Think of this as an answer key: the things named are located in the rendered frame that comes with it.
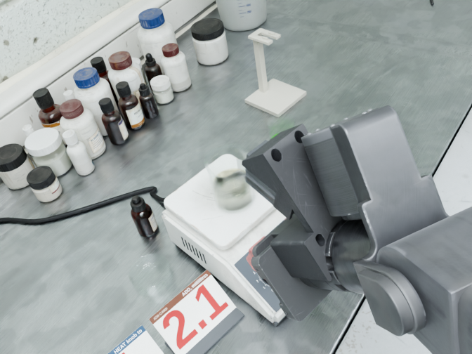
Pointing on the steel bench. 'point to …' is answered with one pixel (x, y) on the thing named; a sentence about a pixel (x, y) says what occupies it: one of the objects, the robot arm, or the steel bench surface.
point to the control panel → (258, 283)
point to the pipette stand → (279, 107)
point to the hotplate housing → (226, 258)
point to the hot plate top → (202, 188)
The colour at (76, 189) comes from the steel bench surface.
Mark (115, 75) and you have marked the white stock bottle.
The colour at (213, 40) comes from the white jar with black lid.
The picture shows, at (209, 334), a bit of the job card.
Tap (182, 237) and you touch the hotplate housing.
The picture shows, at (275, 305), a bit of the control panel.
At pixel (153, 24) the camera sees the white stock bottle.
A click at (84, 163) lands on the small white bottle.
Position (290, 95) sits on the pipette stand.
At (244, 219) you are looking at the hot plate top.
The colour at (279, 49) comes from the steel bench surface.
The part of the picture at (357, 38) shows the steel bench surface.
